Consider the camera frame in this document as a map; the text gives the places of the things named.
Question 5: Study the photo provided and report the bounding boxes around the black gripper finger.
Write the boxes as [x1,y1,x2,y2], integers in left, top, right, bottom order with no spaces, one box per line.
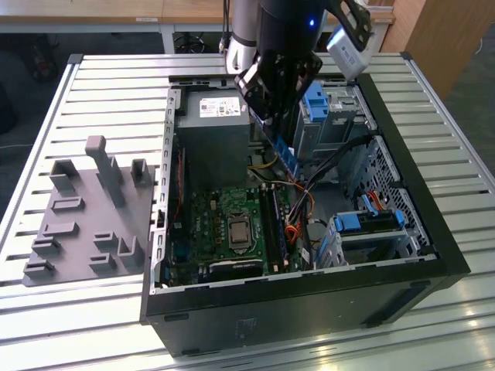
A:
[233,56,288,125]
[278,53,324,137]

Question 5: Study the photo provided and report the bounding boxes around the blue RAM stick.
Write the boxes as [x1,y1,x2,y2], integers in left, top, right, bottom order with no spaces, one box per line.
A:
[250,107,302,183]

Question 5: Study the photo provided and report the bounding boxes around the black RAM slot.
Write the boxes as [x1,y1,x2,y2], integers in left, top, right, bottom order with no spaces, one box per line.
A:
[259,184,279,272]

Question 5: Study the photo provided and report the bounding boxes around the installed RAM stick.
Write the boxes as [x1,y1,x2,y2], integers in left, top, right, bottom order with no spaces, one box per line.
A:
[271,185,290,266]

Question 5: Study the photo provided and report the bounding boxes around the silver drive bay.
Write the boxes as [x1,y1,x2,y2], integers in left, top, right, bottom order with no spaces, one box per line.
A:
[292,79,379,160]

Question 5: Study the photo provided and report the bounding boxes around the grey power supply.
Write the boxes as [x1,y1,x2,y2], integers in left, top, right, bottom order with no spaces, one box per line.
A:
[176,87,256,187]

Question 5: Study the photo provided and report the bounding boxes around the perforated silver drive cage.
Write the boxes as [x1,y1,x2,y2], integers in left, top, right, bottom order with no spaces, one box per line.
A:
[335,134,431,268]

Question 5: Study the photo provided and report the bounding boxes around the green motherboard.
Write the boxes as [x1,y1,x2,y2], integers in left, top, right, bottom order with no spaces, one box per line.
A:
[168,181,306,287]

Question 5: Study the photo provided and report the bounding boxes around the CPU socket with silver CPU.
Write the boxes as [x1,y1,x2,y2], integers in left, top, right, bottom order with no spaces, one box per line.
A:
[226,211,254,254]

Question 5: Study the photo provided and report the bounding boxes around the wooden cabinet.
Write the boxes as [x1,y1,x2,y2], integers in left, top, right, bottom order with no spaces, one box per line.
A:
[381,0,495,100]

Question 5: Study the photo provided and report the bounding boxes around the hard disk in blue carrier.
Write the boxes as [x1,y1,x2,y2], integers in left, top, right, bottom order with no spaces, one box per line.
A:
[331,210,405,235]

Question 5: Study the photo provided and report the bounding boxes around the round grey speaker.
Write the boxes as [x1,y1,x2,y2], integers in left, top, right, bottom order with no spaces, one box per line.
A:
[306,219,330,243]

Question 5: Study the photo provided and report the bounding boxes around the black graphics card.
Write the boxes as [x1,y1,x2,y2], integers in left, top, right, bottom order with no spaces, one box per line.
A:
[207,257,265,282]

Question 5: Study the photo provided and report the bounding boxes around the wooden desk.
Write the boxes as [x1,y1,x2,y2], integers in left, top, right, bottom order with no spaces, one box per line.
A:
[0,0,396,53]

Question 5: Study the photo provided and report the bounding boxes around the grey parts rack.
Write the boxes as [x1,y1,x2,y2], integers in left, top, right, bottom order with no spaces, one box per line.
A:
[22,134,162,288]

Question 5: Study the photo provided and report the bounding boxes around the black PC case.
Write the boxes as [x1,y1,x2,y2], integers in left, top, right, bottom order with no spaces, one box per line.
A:
[138,71,472,359]

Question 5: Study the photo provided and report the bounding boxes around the blue drive carrier handle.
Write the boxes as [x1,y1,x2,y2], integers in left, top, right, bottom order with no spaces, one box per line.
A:
[299,80,330,121]

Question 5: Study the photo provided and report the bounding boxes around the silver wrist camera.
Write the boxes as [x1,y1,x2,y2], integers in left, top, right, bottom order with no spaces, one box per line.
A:
[326,25,377,80]

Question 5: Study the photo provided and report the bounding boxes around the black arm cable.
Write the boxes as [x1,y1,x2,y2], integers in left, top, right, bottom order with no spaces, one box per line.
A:
[219,0,234,53]

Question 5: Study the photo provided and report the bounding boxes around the black camera bracket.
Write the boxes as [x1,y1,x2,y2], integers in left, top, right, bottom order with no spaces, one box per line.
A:
[328,0,374,52]

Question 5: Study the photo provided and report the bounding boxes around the yellow wires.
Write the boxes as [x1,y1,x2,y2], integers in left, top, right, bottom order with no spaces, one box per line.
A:
[247,153,280,172]

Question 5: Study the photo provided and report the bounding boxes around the red wire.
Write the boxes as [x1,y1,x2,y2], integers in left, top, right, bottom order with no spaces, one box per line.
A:
[171,148,183,227]

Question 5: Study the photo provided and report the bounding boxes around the blue disk wire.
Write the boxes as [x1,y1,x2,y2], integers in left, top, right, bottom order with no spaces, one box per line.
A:
[360,194,379,216]

